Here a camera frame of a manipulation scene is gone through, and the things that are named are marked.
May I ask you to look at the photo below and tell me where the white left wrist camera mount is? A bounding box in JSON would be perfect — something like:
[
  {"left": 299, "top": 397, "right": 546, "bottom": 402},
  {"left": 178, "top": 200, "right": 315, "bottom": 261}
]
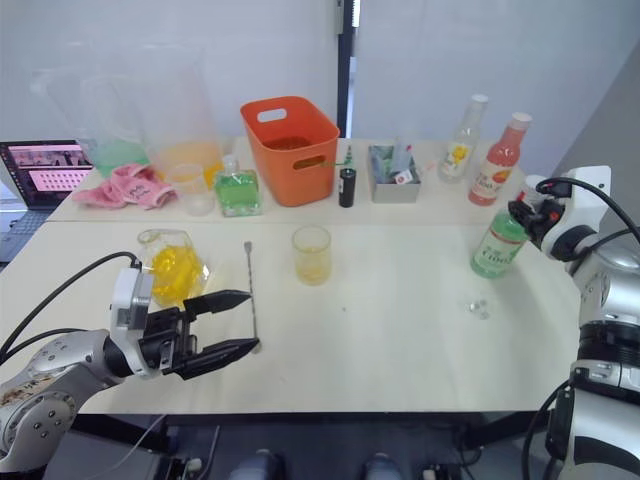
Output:
[{"left": 108, "top": 268, "right": 155, "bottom": 377}]

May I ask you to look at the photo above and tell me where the pink juice bottle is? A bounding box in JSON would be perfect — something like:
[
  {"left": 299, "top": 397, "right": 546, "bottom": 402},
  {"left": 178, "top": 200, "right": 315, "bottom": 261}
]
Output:
[{"left": 468, "top": 111, "right": 534, "bottom": 207}]

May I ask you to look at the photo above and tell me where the small clear plastic cup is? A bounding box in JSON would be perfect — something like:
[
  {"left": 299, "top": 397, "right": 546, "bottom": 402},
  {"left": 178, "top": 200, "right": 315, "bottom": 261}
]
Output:
[{"left": 181, "top": 192, "right": 217, "bottom": 218}]

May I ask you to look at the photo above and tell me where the open laptop with pink screen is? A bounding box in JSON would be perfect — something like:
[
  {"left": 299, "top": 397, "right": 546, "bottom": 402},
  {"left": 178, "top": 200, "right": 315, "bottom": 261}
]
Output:
[{"left": 0, "top": 139, "right": 97, "bottom": 211}]

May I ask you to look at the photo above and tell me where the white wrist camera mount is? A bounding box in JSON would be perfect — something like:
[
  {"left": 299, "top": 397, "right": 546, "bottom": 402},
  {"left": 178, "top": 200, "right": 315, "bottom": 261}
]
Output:
[
  {"left": 108, "top": 268, "right": 155, "bottom": 377},
  {"left": 523, "top": 166, "right": 613, "bottom": 260}
]

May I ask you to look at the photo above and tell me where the clear pitcher with orange liquid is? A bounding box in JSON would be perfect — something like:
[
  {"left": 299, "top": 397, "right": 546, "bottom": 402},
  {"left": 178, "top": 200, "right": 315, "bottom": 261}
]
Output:
[{"left": 141, "top": 43, "right": 227, "bottom": 197}]

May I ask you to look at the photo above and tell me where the green foil packet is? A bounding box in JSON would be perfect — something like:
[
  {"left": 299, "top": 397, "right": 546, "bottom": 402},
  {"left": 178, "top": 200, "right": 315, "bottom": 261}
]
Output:
[{"left": 372, "top": 147, "right": 397, "bottom": 177}]

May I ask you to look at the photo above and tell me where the black cylinder with label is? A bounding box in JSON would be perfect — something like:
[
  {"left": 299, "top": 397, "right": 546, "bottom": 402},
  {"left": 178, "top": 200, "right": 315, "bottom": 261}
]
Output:
[{"left": 338, "top": 167, "right": 358, "bottom": 209}]

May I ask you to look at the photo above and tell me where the clear pitcher with green liquid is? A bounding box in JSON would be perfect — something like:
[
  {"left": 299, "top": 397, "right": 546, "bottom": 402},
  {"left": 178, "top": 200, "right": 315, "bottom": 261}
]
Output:
[{"left": 46, "top": 73, "right": 152, "bottom": 179}]

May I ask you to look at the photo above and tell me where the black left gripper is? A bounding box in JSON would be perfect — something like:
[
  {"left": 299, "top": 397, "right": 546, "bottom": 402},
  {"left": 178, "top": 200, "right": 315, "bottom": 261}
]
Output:
[{"left": 138, "top": 288, "right": 262, "bottom": 382}]

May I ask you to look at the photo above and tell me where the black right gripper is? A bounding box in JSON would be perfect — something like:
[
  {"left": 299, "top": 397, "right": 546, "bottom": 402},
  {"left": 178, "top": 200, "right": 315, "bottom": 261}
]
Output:
[{"left": 507, "top": 198, "right": 558, "bottom": 246}]

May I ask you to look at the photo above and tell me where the clear plastic measuring cup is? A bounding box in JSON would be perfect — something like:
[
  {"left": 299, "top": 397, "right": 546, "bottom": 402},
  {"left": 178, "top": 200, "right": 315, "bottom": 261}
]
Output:
[{"left": 164, "top": 163, "right": 205, "bottom": 197}]

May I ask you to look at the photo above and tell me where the drinking glass with yellow liquid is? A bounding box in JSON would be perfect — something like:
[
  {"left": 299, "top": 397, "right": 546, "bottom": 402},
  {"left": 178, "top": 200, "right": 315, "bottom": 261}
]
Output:
[{"left": 291, "top": 225, "right": 333, "bottom": 287}]

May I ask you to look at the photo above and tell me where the square bottle with green liquid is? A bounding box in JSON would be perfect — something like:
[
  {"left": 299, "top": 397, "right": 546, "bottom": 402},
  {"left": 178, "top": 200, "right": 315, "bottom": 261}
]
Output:
[{"left": 213, "top": 154, "right": 263, "bottom": 218}]

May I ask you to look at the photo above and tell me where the dark window post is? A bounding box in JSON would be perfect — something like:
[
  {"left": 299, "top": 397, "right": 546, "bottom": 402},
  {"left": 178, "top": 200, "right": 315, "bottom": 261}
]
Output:
[{"left": 336, "top": 0, "right": 362, "bottom": 140}]

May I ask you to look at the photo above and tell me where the square bottle with yellow liquid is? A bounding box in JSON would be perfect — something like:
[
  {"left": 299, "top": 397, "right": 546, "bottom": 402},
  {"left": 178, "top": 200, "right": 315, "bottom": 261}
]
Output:
[{"left": 137, "top": 228, "right": 212, "bottom": 309}]

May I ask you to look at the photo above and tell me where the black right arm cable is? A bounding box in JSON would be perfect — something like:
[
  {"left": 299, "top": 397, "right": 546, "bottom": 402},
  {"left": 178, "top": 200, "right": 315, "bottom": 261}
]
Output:
[{"left": 535, "top": 177, "right": 640, "bottom": 246}]

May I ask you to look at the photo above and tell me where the dark laptop keyboard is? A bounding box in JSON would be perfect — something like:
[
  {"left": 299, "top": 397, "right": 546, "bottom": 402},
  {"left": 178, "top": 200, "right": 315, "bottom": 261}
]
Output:
[{"left": 0, "top": 209, "right": 47, "bottom": 262}]

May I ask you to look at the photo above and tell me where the grey metal box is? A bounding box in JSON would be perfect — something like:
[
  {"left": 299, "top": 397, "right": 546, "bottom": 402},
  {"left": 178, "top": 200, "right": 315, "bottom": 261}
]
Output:
[{"left": 368, "top": 143, "right": 423, "bottom": 205}]

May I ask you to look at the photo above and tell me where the clear bottle yellow flower label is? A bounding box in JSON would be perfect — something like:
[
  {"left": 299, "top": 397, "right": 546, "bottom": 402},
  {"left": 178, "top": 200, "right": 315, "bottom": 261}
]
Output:
[{"left": 437, "top": 93, "right": 489, "bottom": 184}]

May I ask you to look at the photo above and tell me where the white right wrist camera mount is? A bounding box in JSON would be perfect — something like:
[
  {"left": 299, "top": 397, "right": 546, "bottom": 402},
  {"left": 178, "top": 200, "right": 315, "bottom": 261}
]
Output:
[{"left": 523, "top": 166, "right": 613, "bottom": 260}]

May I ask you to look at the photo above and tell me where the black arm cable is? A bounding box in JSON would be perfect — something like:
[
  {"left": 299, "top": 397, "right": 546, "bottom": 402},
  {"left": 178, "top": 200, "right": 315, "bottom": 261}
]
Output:
[
  {"left": 0, "top": 252, "right": 141, "bottom": 366},
  {"left": 535, "top": 177, "right": 640, "bottom": 246}
]

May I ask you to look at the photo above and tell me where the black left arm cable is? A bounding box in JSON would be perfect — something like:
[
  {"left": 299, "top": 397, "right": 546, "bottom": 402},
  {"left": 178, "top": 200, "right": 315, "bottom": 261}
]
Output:
[{"left": 0, "top": 252, "right": 141, "bottom": 366}]

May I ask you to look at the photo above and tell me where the pink cloth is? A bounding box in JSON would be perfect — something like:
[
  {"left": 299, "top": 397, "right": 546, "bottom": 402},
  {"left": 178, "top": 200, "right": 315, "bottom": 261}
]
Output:
[{"left": 71, "top": 161, "right": 179, "bottom": 211}]

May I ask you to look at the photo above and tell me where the long metal bar spoon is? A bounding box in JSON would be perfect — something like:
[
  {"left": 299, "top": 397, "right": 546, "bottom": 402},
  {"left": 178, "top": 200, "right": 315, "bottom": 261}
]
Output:
[{"left": 243, "top": 241, "right": 264, "bottom": 354}]

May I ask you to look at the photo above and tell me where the orange plastic basket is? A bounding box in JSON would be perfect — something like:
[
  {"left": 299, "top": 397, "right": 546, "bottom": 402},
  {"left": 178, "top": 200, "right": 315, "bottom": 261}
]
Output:
[{"left": 239, "top": 95, "right": 342, "bottom": 208}]

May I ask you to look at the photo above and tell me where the green juice bottle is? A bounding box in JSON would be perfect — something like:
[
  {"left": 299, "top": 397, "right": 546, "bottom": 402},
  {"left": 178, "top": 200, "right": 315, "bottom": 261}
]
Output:
[{"left": 469, "top": 206, "right": 529, "bottom": 281}]

